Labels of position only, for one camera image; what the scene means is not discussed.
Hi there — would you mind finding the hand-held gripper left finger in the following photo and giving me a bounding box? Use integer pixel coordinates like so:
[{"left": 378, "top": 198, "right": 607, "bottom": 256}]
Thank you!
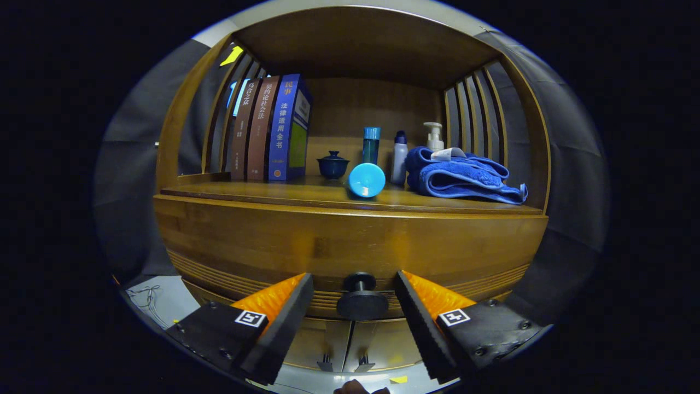
[{"left": 166, "top": 273, "right": 315, "bottom": 386}]

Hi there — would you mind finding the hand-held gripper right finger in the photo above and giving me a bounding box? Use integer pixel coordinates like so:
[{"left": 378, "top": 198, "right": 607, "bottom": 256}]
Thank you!
[{"left": 394, "top": 270, "right": 547, "bottom": 385}]

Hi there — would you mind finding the wooden drawer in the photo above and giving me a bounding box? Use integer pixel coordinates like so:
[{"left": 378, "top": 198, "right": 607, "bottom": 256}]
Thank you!
[{"left": 153, "top": 194, "right": 549, "bottom": 322}]

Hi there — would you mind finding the light blue cosmetic tube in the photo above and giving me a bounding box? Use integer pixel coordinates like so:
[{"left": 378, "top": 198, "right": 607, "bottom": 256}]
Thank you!
[{"left": 348, "top": 163, "right": 386, "bottom": 198}]

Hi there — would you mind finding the wooden cabinet door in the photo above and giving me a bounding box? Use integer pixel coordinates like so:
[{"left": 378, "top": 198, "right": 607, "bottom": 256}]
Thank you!
[
  {"left": 343, "top": 318, "right": 428, "bottom": 374},
  {"left": 283, "top": 317, "right": 353, "bottom": 373}
]

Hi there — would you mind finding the wooden countertop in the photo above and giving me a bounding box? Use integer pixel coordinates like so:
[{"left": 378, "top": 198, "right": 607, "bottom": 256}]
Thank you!
[{"left": 160, "top": 174, "right": 543, "bottom": 215}]

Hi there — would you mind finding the wooden cabinet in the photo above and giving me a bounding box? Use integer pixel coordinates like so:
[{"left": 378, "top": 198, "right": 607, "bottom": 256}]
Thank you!
[{"left": 153, "top": 4, "right": 552, "bottom": 374}]

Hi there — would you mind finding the blue folded towel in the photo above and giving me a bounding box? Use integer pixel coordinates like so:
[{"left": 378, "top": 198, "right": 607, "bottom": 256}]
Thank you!
[{"left": 405, "top": 146, "right": 529, "bottom": 205}]

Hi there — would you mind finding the dark blue lidded teacup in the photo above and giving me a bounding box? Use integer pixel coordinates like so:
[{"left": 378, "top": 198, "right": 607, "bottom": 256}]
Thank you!
[{"left": 317, "top": 150, "right": 351, "bottom": 181}]

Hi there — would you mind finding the white bottle dark cap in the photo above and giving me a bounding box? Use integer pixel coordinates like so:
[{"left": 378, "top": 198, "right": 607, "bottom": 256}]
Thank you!
[{"left": 390, "top": 130, "right": 409, "bottom": 185}]

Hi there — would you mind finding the white pump bottle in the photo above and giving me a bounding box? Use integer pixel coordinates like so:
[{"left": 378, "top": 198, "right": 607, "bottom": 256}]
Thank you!
[{"left": 423, "top": 122, "right": 445, "bottom": 152}]

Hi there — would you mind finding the clear blue bottle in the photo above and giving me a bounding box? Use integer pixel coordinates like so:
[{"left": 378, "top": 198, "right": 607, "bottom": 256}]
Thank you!
[{"left": 362, "top": 127, "right": 381, "bottom": 165}]

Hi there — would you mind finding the blue book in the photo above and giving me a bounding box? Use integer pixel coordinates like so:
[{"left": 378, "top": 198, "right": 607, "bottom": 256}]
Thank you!
[{"left": 267, "top": 74, "right": 313, "bottom": 182}]

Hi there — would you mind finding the reddish brown book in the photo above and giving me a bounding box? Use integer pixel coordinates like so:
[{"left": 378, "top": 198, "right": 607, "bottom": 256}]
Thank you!
[{"left": 246, "top": 76, "right": 281, "bottom": 182}]

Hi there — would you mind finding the dark brown book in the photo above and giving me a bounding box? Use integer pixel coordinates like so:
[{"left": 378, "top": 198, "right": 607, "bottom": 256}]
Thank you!
[{"left": 230, "top": 78, "right": 262, "bottom": 181}]

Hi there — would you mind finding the black backdrop cloth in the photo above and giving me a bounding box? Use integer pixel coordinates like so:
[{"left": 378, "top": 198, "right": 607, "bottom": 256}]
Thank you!
[{"left": 93, "top": 30, "right": 610, "bottom": 323}]

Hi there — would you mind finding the white floor cable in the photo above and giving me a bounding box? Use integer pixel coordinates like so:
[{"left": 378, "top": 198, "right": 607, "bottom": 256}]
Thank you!
[{"left": 126, "top": 285, "right": 162, "bottom": 330}]

